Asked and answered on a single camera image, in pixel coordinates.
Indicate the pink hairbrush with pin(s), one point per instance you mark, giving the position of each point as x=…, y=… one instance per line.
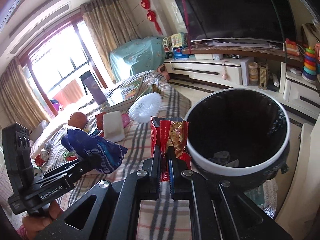
x=125, y=120

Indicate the window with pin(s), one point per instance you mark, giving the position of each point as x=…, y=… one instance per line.
x=55, y=62

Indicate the rainbow stacking rings toy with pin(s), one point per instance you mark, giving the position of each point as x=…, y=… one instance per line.
x=309, y=67

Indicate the colourful picture book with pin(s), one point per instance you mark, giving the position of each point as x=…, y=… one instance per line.
x=125, y=95

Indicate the white remote control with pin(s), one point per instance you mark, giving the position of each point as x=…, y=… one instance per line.
x=275, y=80

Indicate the red snack packet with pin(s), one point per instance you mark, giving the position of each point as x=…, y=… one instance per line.
x=162, y=132

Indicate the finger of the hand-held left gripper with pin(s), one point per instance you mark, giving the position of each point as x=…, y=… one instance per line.
x=62, y=168
x=87, y=166

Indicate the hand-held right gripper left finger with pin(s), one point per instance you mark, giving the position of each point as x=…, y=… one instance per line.
x=155, y=175

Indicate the red hanging decoration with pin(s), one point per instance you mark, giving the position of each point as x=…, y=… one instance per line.
x=150, y=16

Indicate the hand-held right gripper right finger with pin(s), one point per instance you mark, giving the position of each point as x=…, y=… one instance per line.
x=171, y=180

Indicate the black bin with white rim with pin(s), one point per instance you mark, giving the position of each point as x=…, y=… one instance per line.
x=237, y=120

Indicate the green snack packet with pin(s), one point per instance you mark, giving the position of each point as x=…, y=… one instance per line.
x=155, y=88

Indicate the white television cabinet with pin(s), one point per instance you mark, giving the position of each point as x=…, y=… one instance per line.
x=200, y=70

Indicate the red plastic wrapper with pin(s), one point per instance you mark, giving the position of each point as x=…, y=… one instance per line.
x=100, y=121

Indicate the teal floral furniture cover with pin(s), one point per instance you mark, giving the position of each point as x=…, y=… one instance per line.
x=140, y=55

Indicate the pink hanging toy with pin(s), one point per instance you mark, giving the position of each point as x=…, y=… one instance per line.
x=224, y=72

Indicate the red drink can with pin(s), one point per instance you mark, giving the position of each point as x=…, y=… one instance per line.
x=39, y=160

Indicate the person's left hand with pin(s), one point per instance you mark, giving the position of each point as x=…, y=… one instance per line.
x=35, y=226

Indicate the grey crumpled paper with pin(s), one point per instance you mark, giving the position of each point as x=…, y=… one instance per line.
x=221, y=157

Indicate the blue snack packet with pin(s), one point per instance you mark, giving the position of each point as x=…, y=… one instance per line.
x=100, y=150

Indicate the white set-top box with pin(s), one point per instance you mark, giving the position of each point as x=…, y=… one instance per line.
x=212, y=56

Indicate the pink rod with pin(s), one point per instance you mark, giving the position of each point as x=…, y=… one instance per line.
x=186, y=20

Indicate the pink stool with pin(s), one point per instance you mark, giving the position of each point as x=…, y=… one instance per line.
x=162, y=70

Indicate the stack of yellow rolls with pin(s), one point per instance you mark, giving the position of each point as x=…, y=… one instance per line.
x=253, y=73

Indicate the wooden tower model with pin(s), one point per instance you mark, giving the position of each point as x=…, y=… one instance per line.
x=263, y=76

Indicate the grey cushion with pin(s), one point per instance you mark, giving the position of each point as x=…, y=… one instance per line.
x=38, y=131

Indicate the brown coconut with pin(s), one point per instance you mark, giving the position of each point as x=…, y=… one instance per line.
x=78, y=120

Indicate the beige curtain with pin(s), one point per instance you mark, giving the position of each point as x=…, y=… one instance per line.
x=110, y=20
x=20, y=95

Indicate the purple water bottle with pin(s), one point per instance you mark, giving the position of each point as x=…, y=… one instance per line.
x=96, y=92

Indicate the black television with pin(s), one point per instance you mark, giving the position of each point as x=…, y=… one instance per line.
x=232, y=10

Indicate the white and pink toy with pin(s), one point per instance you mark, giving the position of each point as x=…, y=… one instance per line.
x=167, y=45

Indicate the red toy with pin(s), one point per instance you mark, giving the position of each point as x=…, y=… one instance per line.
x=291, y=47

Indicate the white foam block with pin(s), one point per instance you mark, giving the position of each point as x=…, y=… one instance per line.
x=113, y=125

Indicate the toy cash register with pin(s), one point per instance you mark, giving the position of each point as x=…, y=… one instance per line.
x=180, y=41

